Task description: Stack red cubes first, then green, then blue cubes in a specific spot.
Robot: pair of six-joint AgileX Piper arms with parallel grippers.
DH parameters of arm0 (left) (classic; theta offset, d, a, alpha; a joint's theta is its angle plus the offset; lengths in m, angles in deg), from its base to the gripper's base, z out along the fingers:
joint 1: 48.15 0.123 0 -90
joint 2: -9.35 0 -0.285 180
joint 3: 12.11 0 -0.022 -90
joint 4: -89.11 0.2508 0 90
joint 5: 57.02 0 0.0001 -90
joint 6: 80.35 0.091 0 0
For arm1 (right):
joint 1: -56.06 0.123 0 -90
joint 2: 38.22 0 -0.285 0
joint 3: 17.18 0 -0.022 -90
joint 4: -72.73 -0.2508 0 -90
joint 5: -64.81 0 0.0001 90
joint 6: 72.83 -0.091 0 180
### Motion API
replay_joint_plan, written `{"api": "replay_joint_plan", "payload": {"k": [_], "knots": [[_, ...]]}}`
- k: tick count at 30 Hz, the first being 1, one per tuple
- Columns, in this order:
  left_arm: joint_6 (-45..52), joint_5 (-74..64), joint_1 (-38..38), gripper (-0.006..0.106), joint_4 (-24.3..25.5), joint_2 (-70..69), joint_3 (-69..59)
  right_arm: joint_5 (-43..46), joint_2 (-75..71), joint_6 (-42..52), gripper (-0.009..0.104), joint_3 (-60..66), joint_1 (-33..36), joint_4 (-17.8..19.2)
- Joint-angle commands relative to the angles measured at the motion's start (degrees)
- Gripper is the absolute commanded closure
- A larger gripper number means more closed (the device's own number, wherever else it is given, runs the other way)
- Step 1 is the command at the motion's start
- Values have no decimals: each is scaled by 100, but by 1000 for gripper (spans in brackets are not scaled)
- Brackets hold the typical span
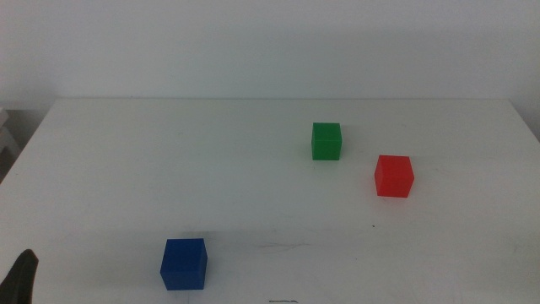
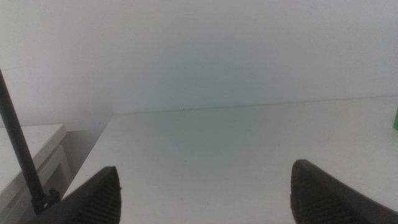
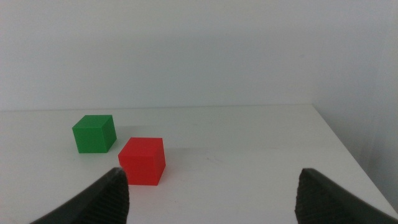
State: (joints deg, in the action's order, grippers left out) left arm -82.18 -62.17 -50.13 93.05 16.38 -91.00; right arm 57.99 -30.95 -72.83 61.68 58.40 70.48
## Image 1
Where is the green cube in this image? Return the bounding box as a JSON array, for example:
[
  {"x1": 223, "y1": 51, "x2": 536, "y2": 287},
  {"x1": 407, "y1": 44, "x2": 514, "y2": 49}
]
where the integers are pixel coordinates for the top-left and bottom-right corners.
[{"x1": 310, "y1": 122, "x2": 343, "y2": 162}]

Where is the red cube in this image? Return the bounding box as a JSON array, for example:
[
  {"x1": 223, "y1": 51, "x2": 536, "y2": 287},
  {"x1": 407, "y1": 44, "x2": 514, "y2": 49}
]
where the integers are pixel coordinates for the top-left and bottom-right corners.
[{"x1": 374, "y1": 154, "x2": 416, "y2": 199}]

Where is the blue cube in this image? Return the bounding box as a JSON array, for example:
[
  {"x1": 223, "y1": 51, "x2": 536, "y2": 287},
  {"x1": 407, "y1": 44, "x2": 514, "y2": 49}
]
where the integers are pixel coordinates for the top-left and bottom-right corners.
[{"x1": 159, "y1": 237, "x2": 208, "y2": 292}]

